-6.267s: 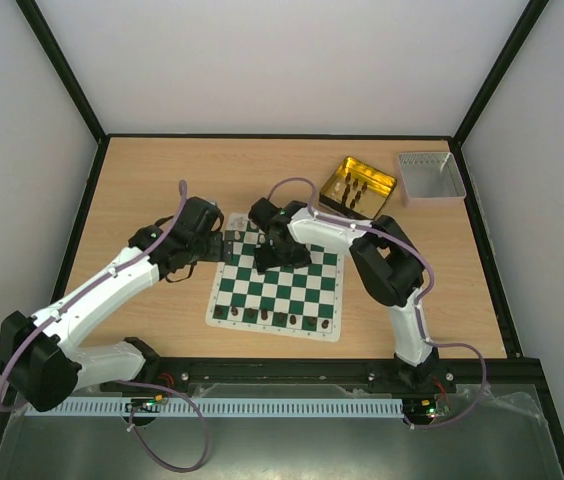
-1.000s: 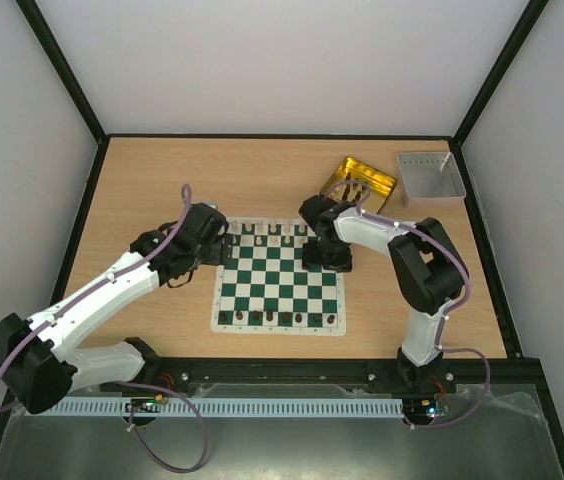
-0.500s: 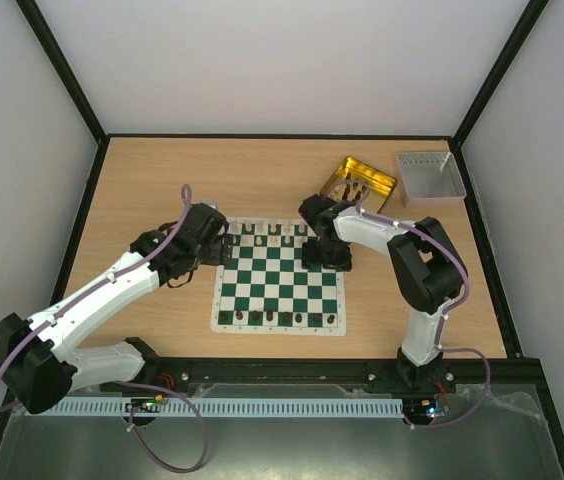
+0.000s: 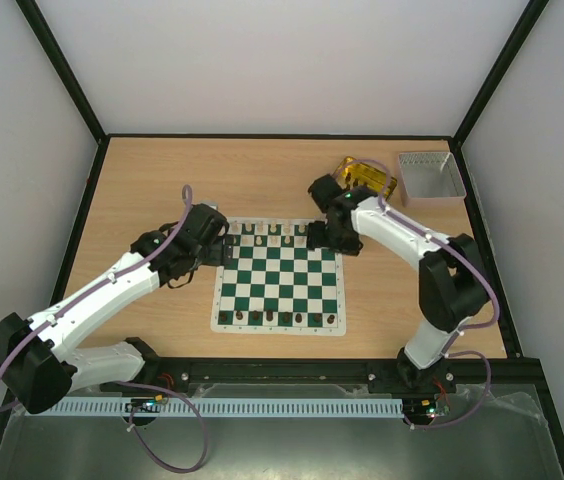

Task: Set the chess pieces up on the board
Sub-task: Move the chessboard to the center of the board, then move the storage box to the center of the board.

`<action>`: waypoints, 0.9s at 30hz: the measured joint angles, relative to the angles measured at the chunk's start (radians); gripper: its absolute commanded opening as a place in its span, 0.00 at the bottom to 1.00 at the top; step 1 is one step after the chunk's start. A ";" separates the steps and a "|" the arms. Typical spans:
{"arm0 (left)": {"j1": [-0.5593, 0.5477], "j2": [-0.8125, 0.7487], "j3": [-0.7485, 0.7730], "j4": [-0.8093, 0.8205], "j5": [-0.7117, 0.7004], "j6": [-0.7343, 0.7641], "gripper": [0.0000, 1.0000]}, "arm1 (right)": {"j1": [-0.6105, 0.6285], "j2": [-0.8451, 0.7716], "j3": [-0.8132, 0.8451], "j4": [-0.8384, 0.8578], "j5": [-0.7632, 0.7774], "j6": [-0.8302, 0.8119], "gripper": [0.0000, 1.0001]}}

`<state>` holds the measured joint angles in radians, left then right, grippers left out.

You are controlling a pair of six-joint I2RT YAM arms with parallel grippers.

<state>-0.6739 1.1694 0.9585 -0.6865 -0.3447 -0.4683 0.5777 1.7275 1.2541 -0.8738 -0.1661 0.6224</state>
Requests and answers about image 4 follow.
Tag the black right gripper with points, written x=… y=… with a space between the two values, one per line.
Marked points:
x=317 y=236

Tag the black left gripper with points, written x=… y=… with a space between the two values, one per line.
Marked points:
x=227 y=251

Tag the gold metal tin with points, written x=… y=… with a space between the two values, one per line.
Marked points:
x=352 y=172

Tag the green white chess board mat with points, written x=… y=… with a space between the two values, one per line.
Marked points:
x=272 y=269

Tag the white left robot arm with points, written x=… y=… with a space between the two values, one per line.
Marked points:
x=41 y=359

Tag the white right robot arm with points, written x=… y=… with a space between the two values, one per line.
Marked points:
x=453 y=293

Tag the silver pink tin lid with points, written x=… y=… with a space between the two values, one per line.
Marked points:
x=430 y=179

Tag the grey slotted cable duct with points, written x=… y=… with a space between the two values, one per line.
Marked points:
x=229 y=408

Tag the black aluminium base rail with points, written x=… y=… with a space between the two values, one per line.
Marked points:
x=380 y=376

